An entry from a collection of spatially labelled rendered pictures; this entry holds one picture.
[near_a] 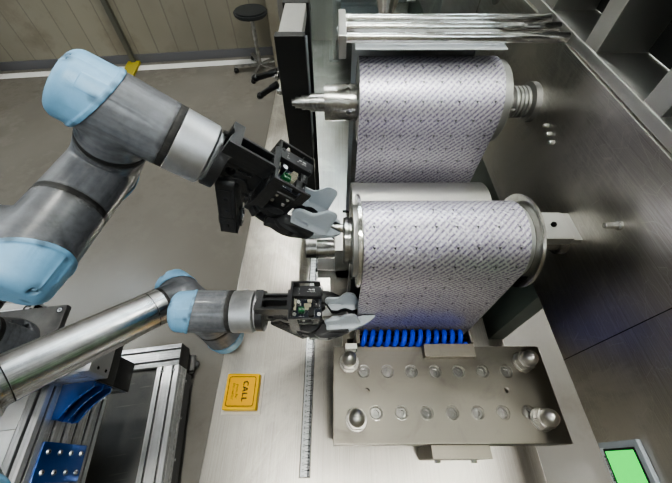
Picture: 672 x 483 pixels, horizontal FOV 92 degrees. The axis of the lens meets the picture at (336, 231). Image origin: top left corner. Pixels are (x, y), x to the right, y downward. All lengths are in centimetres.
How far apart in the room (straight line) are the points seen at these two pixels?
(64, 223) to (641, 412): 67
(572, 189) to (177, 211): 221
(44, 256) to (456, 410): 63
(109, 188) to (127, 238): 198
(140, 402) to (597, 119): 167
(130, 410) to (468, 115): 157
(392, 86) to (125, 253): 204
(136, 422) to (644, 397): 155
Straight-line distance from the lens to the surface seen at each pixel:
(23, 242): 41
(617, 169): 55
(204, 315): 61
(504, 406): 71
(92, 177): 45
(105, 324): 72
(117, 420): 170
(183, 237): 227
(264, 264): 92
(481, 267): 51
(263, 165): 40
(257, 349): 83
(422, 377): 68
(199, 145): 39
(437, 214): 49
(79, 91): 40
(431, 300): 58
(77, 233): 43
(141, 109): 39
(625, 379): 57
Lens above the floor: 167
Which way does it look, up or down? 54 degrees down
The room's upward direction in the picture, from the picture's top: straight up
